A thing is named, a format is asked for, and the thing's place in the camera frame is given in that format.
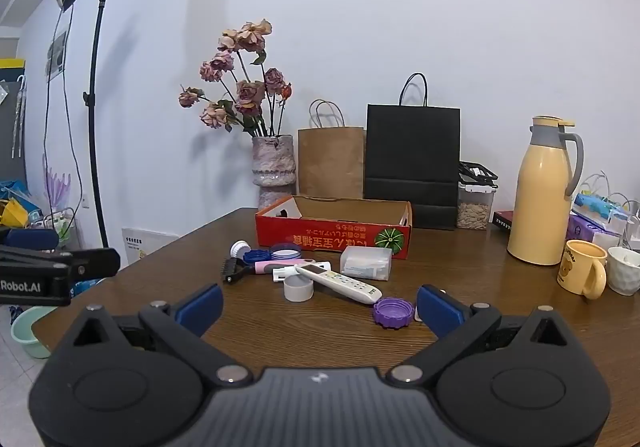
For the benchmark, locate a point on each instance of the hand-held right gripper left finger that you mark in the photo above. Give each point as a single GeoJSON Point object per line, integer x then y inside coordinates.
{"type": "Point", "coordinates": [200, 309]}

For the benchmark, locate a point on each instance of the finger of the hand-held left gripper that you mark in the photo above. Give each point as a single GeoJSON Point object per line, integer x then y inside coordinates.
{"type": "Point", "coordinates": [95, 261]}
{"type": "Point", "coordinates": [30, 237]}

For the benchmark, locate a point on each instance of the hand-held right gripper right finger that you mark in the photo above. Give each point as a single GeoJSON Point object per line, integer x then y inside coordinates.
{"type": "Point", "coordinates": [440, 309]}

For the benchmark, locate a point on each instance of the purple ridged lid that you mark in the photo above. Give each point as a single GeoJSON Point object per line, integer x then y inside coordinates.
{"type": "Point", "coordinates": [395, 312]}

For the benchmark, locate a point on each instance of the white ridged cap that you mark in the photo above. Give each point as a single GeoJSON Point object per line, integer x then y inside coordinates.
{"type": "Point", "coordinates": [240, 248]}

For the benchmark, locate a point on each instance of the blue ridged lid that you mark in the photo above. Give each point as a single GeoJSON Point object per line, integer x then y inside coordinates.
{"type": "Point", "coordinates": [255, 256]}

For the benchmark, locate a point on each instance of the clear plastic swab box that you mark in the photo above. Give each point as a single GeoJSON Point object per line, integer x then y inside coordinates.
{"type": "Point", "coordinates": [365, 262]}

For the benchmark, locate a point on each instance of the white tape roll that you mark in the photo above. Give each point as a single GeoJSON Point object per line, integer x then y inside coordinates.
{"type": "Point", "coordinates": [297, 292]}

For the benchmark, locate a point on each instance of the lavender lid white inside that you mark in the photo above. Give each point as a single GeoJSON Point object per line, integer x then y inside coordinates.
{"type": "Point", "coordinates": [285, 254]}

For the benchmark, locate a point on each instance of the white remote control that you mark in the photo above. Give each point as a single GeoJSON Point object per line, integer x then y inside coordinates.
{"type": "Point", "coordinates": [340, 283]}

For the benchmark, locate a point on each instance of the red cardboard box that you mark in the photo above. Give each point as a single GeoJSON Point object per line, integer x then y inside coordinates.
{"type": "Point", "coordinates": [325, 239]}

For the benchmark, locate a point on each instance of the small white object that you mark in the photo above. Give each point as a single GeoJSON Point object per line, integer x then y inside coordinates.
{"type": "Point", "coordinates": [418, 314]}

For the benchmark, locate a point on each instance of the blue white carton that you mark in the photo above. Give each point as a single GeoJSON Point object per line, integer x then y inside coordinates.
{"type": "Point", "coordinates": [87, 286]}

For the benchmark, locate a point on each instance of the green plastic basin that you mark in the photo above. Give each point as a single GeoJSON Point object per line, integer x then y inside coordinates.
{"type": "Point", "coordinates": [27, 332]}

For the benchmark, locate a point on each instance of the clear seed container black lid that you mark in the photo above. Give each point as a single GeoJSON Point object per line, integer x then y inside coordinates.
{"type": "Point", "coordinates": [472, 214]}

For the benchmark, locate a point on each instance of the dark book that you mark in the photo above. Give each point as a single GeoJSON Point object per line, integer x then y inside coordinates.
{"type": "Point", "coordinates": [502, 219]}

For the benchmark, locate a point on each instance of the yellow mug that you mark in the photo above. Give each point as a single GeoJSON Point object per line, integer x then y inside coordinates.
{"type": "Point", "coordinates": [575, 272]}

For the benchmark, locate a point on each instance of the yellow thermos jug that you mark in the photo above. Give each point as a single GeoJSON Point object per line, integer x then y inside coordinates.
{"type": "Point", "coordinates": [540, 197]}

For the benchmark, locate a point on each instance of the black paper bag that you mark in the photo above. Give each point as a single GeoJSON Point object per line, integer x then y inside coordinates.
{"type": "Point", "coordinates": [412, 152]}

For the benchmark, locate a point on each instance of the pink grey ceramic vase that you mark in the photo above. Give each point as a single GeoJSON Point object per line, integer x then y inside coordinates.
{"type": "Point", "coordinates": [272, 167]}

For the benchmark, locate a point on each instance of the purple box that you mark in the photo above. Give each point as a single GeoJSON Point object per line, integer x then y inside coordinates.
{"type": "Point", "coordinates": [580, 229]}

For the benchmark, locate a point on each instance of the brown paper bag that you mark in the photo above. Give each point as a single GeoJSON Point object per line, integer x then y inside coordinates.
{"type": "Point", "coordinates": [330, 162]}

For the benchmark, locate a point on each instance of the white cup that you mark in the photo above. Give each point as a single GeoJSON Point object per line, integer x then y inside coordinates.
{"type": "Point", "coordinates": [622, 274]}

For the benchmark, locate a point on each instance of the dried pink roses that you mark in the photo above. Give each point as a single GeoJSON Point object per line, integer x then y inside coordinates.
{"type": "Point", "coordinates": [250, 94]}

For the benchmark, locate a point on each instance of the wall poster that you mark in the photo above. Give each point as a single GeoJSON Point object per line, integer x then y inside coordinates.
{"type": "Point", "coordinates": [57, 52]}

